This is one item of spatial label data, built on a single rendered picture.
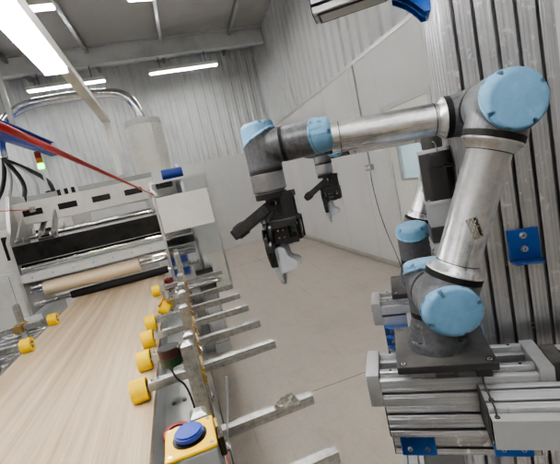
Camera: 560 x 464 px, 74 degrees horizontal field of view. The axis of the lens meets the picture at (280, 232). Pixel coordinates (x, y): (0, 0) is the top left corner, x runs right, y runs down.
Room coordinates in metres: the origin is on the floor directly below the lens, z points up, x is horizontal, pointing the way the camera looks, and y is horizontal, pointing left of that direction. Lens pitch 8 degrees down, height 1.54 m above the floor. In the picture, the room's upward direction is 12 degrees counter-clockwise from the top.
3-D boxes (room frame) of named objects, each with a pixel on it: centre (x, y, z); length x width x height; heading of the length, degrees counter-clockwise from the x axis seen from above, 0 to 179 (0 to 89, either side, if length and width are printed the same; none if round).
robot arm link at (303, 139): (0.83, -0.10, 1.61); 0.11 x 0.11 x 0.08; 80
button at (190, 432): (0.48, 0.18, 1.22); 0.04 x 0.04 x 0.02
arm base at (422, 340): (0.90, -0.34, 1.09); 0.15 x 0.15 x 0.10
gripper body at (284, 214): (0.83, -0.01, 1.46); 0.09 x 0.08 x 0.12; 73
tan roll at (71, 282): (3.34, 1.52, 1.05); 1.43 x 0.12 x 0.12; 105
